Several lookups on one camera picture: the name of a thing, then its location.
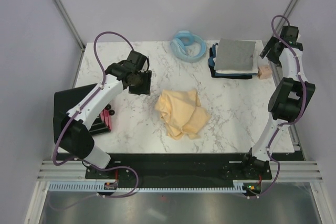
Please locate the aluminium frame rail front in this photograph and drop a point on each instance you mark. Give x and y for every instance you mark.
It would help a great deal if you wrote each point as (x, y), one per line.
(287, 171)

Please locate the aluminium frame post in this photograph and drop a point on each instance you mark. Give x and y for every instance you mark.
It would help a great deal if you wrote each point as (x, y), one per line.
(290, 7)
(65, 16)

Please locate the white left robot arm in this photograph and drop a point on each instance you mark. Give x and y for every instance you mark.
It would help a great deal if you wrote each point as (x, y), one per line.
(72, 126)

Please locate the aluminium frame post left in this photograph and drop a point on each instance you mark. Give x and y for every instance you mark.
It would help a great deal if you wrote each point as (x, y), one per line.
(65, 16)

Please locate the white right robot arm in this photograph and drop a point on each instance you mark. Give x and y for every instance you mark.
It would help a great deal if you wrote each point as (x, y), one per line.
(289, 100)

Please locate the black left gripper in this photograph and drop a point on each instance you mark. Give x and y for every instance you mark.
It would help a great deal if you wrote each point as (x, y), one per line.
(145, 88)

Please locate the aluminium frame post right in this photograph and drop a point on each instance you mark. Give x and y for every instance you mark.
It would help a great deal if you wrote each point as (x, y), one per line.
(290, 7)

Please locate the small pink cube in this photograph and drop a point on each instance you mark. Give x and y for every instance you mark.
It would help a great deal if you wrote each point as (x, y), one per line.
(264, 72)

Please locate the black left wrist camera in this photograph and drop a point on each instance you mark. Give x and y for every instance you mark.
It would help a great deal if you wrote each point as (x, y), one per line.
(137, 61)

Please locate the yellow t shirt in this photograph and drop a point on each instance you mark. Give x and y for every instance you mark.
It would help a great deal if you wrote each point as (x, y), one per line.
(182, 113)

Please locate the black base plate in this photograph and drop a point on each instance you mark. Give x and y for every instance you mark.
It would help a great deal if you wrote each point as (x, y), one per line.
(179, 170)

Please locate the white slotted cable duct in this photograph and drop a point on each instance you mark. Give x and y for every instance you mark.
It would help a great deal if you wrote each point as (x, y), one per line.
(109, 187)

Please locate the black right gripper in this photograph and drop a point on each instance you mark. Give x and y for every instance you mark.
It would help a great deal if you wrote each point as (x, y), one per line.
(271, 44)

